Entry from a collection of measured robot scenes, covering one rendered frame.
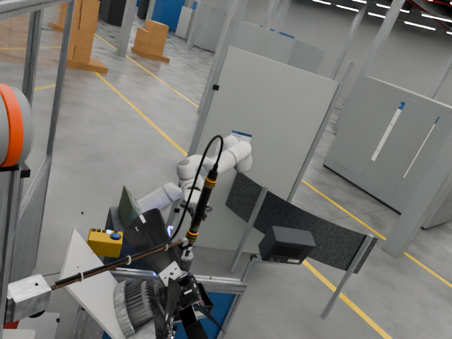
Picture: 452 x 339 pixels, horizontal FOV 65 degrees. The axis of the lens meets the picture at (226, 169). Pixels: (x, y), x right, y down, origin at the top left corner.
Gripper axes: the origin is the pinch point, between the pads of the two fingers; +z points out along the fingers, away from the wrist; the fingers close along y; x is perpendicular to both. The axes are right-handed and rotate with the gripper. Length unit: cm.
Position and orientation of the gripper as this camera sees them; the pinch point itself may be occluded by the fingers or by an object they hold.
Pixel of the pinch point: (198, 214)
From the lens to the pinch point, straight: 140.2
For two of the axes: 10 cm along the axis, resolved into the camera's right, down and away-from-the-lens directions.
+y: -9.2, -1.9, -3.4
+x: 3.1, -8.7, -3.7
